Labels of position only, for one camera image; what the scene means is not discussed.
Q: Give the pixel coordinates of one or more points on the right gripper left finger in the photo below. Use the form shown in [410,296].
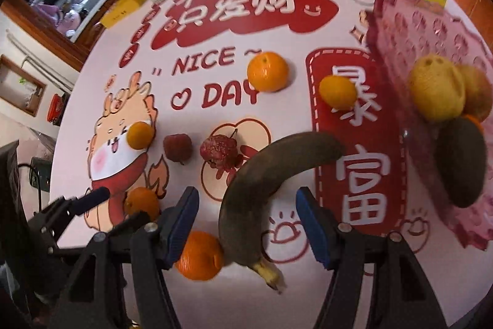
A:
[93,296]

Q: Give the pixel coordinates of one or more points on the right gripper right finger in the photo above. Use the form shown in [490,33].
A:
[402,296]

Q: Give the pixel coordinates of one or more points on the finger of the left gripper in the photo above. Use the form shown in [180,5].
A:
[57,216]

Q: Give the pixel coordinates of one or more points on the stemmed orange tangerine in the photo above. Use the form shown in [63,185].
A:
[142,199]

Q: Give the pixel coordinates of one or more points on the blackened banana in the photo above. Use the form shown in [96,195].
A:
[241,212]

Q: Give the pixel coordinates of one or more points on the dark avocado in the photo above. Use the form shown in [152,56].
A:
[461,158]

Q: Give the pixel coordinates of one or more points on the red yellow apple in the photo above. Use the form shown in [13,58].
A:
[478,92]

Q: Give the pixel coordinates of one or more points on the dark red lychee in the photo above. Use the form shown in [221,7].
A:
[178,147]

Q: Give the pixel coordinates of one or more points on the red bucket on floor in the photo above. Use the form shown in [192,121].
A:
[56,109]

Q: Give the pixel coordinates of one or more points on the small tangerine near pear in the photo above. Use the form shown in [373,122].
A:
[140,135]

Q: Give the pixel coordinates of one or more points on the red lychee with stem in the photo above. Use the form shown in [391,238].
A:
[220,151]

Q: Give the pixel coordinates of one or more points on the small yellow-orange tangerine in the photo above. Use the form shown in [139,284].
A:
[338,92]

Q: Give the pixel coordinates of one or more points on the printed cartoon table cover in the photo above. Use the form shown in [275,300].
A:
[182,67]

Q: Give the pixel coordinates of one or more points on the large orange tangerine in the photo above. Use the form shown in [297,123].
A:
[268,72]

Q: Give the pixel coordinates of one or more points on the flat yellow box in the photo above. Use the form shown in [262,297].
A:
[120,10]

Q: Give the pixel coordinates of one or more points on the pink plastic fruit bowl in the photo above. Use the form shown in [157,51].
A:
[400,32]

